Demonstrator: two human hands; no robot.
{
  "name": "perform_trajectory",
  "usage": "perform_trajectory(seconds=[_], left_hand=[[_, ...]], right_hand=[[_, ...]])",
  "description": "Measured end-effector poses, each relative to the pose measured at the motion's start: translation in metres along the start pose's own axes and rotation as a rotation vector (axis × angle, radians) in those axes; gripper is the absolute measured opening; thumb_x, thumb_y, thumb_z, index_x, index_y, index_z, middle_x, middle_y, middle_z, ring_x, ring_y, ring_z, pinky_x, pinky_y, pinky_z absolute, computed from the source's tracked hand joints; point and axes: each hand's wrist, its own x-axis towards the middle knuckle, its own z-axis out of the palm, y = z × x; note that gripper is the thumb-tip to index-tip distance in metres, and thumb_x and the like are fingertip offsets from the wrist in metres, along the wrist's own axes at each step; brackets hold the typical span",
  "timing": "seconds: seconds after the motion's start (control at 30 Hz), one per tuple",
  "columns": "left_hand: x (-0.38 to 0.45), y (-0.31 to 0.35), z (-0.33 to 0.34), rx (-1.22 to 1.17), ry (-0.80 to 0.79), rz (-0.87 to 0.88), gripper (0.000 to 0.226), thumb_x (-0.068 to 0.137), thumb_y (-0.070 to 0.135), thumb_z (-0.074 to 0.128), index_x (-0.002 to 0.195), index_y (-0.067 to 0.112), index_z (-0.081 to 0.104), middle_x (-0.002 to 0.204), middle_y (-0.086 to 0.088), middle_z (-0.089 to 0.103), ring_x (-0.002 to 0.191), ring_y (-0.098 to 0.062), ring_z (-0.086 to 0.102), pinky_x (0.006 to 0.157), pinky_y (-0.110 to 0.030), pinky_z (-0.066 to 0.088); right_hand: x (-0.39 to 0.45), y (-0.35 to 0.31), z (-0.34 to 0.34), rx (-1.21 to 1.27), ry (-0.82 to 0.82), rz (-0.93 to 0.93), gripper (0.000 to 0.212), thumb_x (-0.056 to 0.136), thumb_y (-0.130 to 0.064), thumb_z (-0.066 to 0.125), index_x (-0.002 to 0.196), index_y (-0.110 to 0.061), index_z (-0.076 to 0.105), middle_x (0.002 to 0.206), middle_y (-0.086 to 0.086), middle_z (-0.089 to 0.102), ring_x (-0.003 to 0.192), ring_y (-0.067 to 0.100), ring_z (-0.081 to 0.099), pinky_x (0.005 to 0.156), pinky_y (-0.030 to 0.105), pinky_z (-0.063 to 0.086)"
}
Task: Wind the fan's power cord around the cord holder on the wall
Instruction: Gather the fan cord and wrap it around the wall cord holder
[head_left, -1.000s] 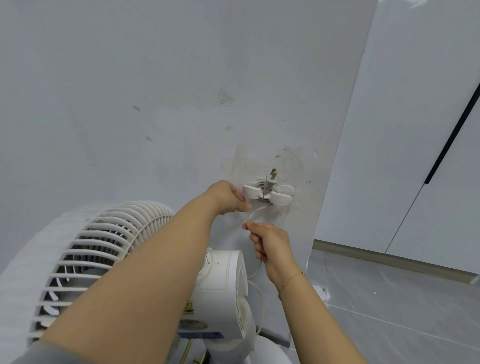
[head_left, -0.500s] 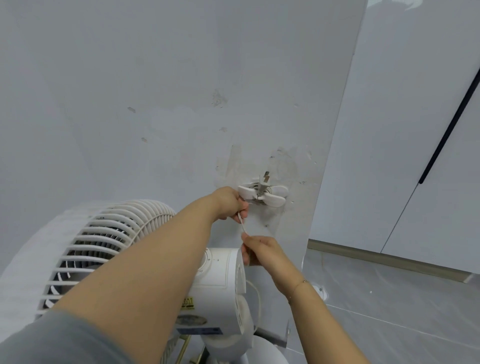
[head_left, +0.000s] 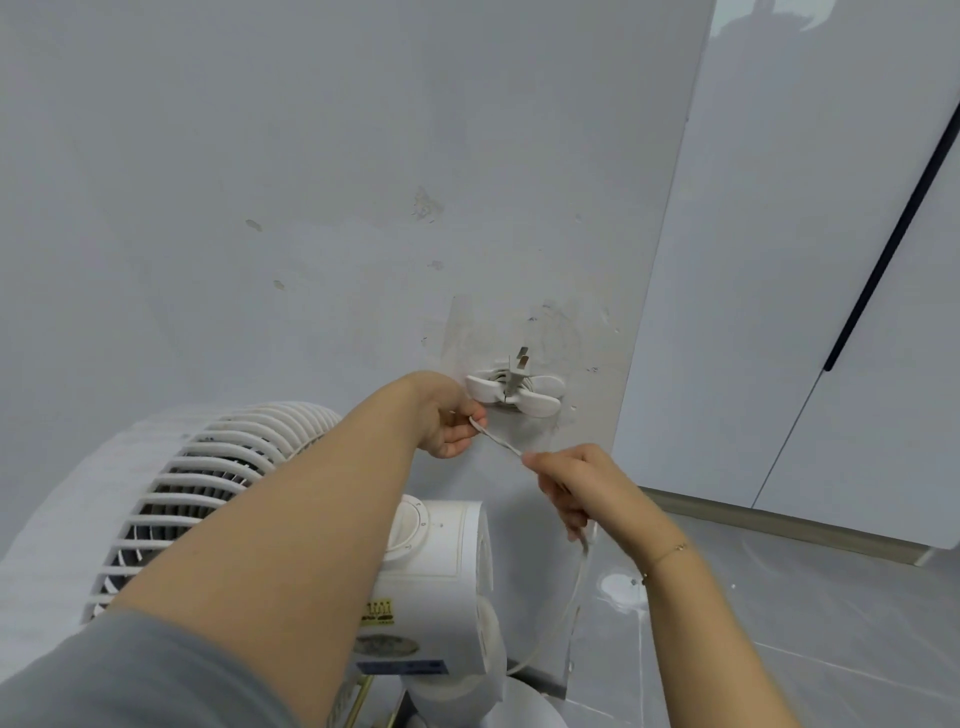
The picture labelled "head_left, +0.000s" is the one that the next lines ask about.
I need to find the person's left hand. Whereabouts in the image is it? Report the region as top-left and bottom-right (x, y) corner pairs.
(405, 372), (489, 461)

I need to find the person's right hand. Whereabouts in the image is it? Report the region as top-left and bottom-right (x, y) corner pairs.
(522, 443), (688, 569)

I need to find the white power cord with plug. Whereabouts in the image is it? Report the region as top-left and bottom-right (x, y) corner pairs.
(466, 347), (601, 678)

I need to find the person's left forearm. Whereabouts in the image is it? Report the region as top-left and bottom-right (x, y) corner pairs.
(105, 375), (432, 728)

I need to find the person's right forearm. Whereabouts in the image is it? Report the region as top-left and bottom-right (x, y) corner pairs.
(637, 528), (801, 728)

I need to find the white electric fan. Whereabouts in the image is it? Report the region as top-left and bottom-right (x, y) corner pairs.
(0, 402), (573, 728)

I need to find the grey cabinet plinth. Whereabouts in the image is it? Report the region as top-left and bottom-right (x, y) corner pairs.
(637, 486), (936, 568)

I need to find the white cabinet door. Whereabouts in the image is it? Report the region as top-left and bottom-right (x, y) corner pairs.
(616, 0), (960, 513)
(752, 131), (960, 550)

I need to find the grey shirt sleeve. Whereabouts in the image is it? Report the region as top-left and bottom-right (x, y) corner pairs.
(0, 607), (303, 728)

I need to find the white cord winder cleat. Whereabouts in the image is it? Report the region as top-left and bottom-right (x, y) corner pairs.
(464, 363), (566, 420)

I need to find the thin gold bracelet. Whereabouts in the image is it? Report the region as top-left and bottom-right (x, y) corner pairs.
(639, 540), (692, 587)

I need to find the black cabinet handle strip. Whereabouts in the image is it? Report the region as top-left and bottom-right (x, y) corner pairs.
(823, 97), (960, 374)

